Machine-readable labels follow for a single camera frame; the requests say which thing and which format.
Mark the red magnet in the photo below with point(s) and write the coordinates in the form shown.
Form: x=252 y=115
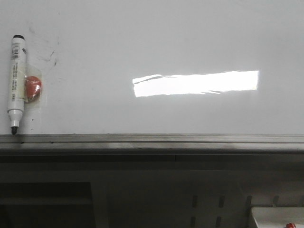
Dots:
x=33 y=88

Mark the white whiteboard marker black tip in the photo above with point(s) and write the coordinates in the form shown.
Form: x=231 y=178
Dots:
x=16 y=97

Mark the white whiteboard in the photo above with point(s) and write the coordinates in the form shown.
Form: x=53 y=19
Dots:
x=159 y=66

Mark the white perforated pegboard panel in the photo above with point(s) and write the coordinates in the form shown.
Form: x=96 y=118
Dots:
x=190 y=199

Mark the white plastic marker tray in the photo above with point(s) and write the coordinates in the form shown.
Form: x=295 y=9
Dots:
x=276 y=217

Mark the aluminium whiteboard tray rail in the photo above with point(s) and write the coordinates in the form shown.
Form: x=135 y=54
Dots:
x=145 y=147

